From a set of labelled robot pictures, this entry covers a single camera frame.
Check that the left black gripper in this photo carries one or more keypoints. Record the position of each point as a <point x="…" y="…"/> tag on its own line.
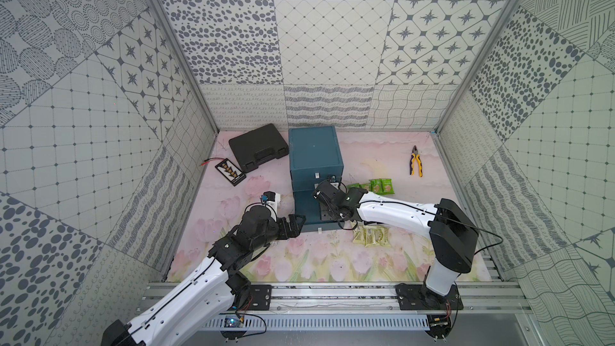
<point x="292" y="226"/>

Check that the teal bottom drawer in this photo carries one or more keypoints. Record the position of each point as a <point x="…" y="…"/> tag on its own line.
<point x="318" y="218"/>

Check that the green cookie packet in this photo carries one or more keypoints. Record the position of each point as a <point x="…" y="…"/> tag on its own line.
<point x="366" y="186"/>
<point x="376" y="186"/>
<point x="387" y="187"/>

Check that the yellow snack packet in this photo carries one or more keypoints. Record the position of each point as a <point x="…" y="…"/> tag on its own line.
<point x="359" y="236"/>
<point x="381" y="236"/>
<point x="372" y="235"/>

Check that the teal plastic drawer cabinet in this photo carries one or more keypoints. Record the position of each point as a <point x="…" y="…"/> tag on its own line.
<point x="315" y="156"/>

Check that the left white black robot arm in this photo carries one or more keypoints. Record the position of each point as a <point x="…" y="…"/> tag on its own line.
<point x="216" y="285"/>

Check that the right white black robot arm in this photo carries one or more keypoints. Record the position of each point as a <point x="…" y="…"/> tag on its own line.
<point x="453" y="235"/>

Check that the yellow black pliers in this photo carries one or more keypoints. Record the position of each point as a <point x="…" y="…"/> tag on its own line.
<point x="415" y="164"/>

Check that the black plastic case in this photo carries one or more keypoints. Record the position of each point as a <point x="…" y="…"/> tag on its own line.
<point x="258" y="146"/>

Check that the green circuit board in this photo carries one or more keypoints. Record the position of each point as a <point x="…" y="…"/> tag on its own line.
<point x="232" y="323"/>

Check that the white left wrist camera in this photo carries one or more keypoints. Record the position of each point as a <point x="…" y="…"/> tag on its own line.
<point x="271" y="200"/>

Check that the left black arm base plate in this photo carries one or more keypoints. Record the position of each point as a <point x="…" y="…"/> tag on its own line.
<point x="256" y="297"/>

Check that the white slotted cable duct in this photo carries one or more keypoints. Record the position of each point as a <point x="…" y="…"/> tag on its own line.
<point x="358" y="322"/>

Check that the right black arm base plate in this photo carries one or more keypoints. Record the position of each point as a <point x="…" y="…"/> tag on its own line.
<point x="414" y="297"/>

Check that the aluminium mounting rail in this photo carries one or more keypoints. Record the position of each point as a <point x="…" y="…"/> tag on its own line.
<point x="478" y="298"/>

